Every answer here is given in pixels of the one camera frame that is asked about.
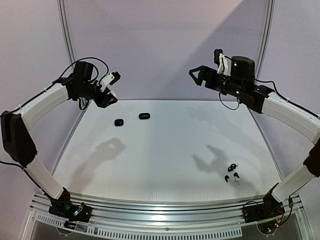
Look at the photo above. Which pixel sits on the black earbud upper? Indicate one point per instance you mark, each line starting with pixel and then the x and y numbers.
pixel 233 166

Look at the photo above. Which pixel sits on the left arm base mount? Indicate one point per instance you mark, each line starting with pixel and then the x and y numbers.
pixel 73 212

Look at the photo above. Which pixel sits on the black earbud middle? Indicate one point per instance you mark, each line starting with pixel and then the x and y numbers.
pixel 229 169

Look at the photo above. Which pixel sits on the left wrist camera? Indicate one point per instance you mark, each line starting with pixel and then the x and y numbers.
pixel 108 80

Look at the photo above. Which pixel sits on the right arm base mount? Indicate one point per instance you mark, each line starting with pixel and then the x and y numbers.
pixel 262 211

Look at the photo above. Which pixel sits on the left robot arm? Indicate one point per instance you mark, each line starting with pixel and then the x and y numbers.
pixel 16 124

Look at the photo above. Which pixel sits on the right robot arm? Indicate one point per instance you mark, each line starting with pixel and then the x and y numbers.
pixel 237 79

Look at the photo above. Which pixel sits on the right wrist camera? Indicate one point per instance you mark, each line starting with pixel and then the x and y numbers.
pixel 221 61

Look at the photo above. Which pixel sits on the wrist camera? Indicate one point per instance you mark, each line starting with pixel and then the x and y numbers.
pixel 221 61
pixel 108 80

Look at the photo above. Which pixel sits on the aluminium frame post left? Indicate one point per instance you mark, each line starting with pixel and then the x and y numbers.
pixel 62 10

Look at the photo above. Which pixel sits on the aluminium front rail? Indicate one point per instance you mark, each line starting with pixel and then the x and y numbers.
pixel 114 219

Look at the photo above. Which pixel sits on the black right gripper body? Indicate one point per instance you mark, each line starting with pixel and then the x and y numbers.
pixel 208 76

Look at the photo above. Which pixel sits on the black glossy charging case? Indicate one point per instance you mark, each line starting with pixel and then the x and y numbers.
pixel 119 122

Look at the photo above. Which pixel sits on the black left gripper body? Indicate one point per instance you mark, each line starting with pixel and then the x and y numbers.
pixel 99 100

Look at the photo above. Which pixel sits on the black oval charging case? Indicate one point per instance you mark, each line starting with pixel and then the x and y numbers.
pixel 144 116

